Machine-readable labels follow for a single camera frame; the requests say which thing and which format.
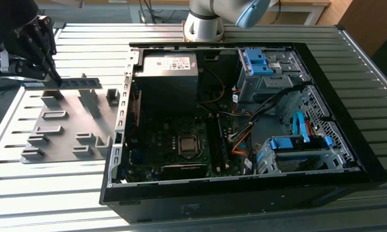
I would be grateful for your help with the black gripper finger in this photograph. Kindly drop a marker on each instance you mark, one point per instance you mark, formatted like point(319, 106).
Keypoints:
point(48, 36)
point(32, 70)

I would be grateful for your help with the RAM stick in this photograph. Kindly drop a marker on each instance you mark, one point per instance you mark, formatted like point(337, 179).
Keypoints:
point(221, 142)
point(80, 83)

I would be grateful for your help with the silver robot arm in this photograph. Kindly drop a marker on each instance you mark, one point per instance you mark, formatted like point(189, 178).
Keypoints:
point(201, 24)

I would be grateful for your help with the grey parts rack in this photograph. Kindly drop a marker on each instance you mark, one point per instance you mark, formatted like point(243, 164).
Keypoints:
point(66, 120)

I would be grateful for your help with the white desk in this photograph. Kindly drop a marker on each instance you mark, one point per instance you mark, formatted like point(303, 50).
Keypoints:
point(133, 14)

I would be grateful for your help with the silver power supply unit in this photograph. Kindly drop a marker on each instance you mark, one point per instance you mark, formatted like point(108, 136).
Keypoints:
point(170, 64)

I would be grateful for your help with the green motherboard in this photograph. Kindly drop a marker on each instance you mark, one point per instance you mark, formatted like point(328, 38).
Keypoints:
point(154, 145)

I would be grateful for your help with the black CPU socket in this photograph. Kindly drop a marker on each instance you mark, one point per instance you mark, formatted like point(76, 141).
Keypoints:
point(186, 134)

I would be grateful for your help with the silver CPU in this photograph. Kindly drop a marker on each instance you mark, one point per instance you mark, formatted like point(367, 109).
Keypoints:
point(186, 144)

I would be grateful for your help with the black graphics card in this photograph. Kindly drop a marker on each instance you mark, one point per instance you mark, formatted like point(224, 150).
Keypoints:
point(182, 170)

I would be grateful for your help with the blue plastic drive carrier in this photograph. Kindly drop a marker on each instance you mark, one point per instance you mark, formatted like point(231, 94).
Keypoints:
point(256, 62)

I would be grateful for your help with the metal optical drive cage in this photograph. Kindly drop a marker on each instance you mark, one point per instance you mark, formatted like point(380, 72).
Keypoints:
point(267, 83)

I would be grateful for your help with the black PC case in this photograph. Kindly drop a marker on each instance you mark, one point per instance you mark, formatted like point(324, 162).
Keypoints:
point(212, 200)

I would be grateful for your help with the metal disk bay cage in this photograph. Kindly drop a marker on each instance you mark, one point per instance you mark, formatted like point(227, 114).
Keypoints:
point(267, 166)

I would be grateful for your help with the black disk in blue carrier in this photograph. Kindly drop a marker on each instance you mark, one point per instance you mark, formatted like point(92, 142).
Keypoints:
point(281, 144)

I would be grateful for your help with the wooden cabinet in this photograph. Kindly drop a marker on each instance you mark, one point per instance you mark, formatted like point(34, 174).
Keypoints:
point(371, 21)

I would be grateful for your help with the small side wrist camera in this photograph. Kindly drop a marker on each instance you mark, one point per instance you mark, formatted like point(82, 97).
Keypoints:
point(4, 66)

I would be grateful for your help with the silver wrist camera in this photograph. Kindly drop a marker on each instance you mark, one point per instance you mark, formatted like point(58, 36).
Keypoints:
point(70, 3)

